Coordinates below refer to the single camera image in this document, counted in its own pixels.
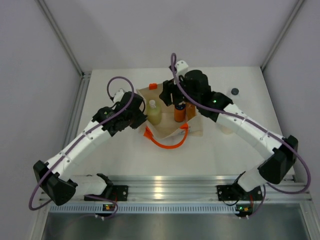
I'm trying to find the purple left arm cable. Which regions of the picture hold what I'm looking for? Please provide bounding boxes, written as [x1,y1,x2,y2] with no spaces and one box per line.
[28,76,136,220]

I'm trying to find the slotted grey cable duct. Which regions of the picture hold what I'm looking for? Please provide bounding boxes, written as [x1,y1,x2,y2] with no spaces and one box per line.
[49,203,250,214]

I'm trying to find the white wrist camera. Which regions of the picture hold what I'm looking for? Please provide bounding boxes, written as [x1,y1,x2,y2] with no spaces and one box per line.
[112,88,126,103]
[169,60,189,76]

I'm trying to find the aluminium frame post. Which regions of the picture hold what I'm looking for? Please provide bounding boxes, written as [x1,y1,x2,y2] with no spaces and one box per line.
[34,0,85,76]
[260,0,306,73]

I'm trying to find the orange bottle blue spray top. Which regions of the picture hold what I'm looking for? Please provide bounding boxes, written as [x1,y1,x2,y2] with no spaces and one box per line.
[174,103,186,123]

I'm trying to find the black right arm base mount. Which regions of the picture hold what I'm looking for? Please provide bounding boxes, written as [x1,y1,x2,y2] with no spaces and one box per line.
[216,184,263,202]

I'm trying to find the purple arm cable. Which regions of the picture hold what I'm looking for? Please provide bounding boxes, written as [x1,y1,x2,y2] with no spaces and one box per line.
[28,76,136,220]
[169,52,312,220]

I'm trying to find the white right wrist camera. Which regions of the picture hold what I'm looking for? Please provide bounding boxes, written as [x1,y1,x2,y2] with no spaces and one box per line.
[169,60,189,76]

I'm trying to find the right aluminium frame post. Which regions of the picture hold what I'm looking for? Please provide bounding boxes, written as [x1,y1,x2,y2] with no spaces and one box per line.
[260,0,306,73]

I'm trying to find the white square bottle black cap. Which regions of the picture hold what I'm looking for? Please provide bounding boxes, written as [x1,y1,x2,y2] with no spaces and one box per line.
[225,87,241,102]

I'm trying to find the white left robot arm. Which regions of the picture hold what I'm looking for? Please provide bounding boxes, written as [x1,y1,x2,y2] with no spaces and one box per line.
[33,89,147,206]

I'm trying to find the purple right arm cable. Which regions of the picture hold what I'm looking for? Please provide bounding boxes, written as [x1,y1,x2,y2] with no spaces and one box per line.
[169,52,312,220]

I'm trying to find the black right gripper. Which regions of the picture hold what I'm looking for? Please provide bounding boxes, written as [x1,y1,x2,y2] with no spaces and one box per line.
[159,72,200,107]

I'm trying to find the cream cylindrical bottle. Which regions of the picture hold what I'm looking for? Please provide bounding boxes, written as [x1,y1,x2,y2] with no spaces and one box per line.
[220,125,234,135]

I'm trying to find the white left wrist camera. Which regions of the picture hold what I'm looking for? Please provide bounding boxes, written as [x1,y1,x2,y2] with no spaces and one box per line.
[112,88,126,103]

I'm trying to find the green pump lotion bottle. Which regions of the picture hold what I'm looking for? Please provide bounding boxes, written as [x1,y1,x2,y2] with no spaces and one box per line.
[146,99,162,126]

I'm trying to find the beige canvas bag orange handles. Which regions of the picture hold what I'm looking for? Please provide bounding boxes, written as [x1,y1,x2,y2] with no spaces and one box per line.
[136,83,203,149]

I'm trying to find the amber bottle pink cap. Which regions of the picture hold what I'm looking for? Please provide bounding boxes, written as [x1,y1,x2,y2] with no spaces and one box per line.
[186,102,196,121]

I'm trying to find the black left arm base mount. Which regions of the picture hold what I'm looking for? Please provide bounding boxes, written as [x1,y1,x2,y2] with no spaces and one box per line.
[84,185,129,202]

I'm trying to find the left aluminium frame post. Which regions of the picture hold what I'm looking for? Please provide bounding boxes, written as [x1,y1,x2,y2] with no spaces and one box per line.
[34,0,85,76]

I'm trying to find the aluminium rail base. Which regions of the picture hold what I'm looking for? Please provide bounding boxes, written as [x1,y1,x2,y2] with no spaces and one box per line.
[109,175,312,204]

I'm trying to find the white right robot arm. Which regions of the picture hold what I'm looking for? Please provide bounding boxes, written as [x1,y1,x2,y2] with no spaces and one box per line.
[159,70,298,199]

